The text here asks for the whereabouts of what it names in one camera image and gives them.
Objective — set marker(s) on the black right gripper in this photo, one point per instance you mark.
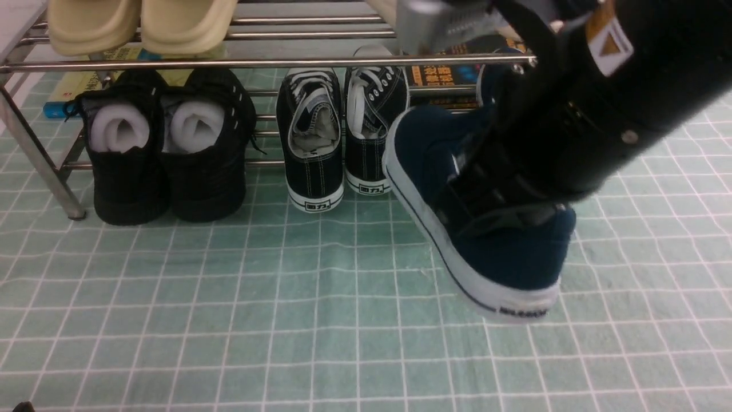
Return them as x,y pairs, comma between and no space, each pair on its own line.
490,191

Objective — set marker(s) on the navy slip-on shoe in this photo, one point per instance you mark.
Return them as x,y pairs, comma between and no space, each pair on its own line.
489,77
511,273

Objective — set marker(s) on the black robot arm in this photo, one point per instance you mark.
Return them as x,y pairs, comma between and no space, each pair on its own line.
604,89

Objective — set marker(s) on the black book under rack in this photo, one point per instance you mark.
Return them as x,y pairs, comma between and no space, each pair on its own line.
454,86

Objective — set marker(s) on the silver metal shoe rack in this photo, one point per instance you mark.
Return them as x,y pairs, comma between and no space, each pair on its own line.
331,27

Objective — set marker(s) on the yellow book under rack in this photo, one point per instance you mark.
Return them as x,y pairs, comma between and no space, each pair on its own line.
73,83

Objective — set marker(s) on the black canvas laced shoe right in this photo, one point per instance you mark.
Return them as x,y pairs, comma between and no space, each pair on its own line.
374,97

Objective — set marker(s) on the black canvas laced shoe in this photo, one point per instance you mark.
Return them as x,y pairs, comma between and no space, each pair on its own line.
374,97
308,115

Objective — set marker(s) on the black canvas laced shoe left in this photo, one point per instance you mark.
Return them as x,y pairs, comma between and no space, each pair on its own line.
308,115

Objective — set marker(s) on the green checkered floor mat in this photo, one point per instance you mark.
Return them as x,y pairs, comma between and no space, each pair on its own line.
274,309

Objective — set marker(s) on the black sneaker right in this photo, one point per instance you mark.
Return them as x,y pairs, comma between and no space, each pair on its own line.
207,125

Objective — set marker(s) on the black sneaker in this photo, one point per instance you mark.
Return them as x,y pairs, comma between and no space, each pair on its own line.
207,125
121,132

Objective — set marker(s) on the beige slipper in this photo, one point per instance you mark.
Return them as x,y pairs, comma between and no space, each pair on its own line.
79,28
185,27

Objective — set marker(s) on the black sneaker left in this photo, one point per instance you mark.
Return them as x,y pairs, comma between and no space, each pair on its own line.
121,132

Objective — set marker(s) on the beige slipper far left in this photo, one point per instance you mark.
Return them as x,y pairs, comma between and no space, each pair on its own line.
79,28

